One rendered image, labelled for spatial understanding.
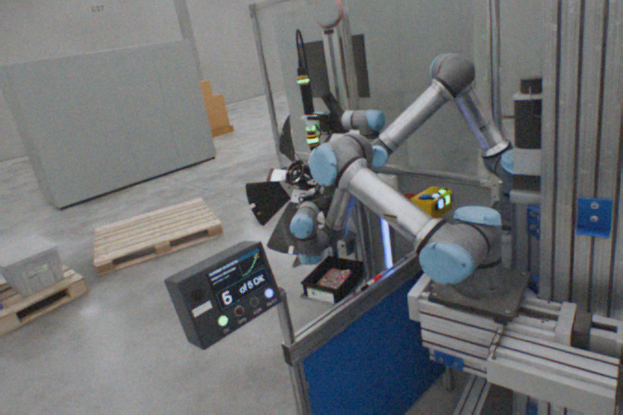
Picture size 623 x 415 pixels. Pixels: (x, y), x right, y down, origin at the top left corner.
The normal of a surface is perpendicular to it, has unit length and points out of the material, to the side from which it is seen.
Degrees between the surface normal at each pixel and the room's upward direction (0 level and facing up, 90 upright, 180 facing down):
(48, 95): 90
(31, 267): 95
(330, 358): 90
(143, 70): 90
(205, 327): 75
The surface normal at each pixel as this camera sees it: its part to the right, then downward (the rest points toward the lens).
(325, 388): 0.66, 0.14
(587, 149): -0.58, 0.35
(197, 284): 0.59, -0.11
